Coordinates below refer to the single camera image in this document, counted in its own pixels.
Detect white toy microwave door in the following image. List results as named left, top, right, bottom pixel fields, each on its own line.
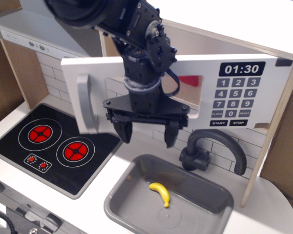
left=61, top=54, right=293, bottom=133

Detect yellow toy banana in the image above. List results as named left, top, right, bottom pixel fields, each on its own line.
left=149, top=182, right=170, bottom=208

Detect black toy stove top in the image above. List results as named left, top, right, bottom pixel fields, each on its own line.
left=0, top=104, right=121, bottom=199

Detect grey oven control panel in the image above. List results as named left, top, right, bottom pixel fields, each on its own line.
left=0, top=182, right=85, bottom=234

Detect grey toy sink basin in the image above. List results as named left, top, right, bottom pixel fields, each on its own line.
left=104, top=155, right=234, bottom=234

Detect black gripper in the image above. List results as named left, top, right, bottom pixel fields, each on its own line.
left=103, top=81, right=189, bottom=148

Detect wooden toy microwave cabinet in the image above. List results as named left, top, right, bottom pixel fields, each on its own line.
left=97, top=0, right=293, bottom=209

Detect grey toy range hood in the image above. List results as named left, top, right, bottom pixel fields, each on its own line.
left=0, top=0, right=103, bottom=69

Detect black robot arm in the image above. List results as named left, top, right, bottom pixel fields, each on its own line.
left=45, top=0, right=189, bottom=147

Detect dark grey toy faucet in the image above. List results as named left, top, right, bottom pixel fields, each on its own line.
left=179, top=130, right=247, bottom=176

